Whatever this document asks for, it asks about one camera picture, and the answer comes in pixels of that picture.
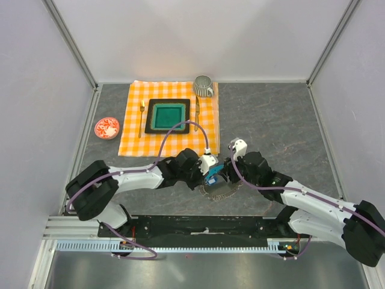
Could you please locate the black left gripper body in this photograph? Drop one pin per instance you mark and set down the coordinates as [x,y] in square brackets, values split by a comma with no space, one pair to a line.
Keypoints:
[193,176]

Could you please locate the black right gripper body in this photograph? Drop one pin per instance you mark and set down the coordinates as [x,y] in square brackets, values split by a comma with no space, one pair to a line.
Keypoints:
[231,173]

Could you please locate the blue key tag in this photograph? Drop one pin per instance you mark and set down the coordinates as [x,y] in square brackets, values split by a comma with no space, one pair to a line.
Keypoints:
[212,181]

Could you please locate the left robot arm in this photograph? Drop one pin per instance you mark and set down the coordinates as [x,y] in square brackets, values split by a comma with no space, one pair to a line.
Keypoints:
[91,192]

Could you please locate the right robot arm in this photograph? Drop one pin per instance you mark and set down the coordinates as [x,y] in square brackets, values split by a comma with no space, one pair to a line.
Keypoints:
[358,228]

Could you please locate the black teal square plate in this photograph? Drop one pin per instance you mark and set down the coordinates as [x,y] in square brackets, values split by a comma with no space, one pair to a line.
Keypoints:
[163,114]

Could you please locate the gold knife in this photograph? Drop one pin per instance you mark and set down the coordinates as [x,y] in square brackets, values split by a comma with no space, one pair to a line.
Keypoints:
[197,112]

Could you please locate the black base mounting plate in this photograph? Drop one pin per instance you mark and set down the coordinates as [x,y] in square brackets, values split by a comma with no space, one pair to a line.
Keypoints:
[151,231]

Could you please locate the gold fork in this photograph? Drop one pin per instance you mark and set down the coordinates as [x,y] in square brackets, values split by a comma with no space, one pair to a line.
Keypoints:
[142,110]

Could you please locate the grey striped mug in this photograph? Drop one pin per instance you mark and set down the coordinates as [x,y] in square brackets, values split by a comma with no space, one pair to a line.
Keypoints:
[203,87]

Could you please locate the red white patterned bowl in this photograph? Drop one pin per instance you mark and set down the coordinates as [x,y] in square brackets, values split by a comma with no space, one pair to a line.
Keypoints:
[107,128]

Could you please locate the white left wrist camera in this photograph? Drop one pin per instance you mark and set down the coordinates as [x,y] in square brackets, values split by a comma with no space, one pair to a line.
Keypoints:
[207,161]

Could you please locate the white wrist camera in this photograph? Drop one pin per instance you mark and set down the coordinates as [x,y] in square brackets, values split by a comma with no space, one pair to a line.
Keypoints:
[207,161]
[238,148]

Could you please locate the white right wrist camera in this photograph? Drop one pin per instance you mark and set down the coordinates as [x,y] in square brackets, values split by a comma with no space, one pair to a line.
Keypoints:
[238,148]

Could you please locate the grey slotted cable duct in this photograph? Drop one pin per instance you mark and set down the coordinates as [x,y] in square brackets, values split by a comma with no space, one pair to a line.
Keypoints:
[115,246]

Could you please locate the aluminium corner post left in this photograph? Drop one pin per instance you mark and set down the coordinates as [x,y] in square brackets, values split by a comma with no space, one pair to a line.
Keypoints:
[70,42]

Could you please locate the aluminium corner post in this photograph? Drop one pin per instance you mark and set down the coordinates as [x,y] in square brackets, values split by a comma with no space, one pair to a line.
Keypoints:
[335,36]
[70,42]

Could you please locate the aluminium corner post right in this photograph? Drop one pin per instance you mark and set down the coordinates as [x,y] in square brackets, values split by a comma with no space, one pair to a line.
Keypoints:
[335,36]

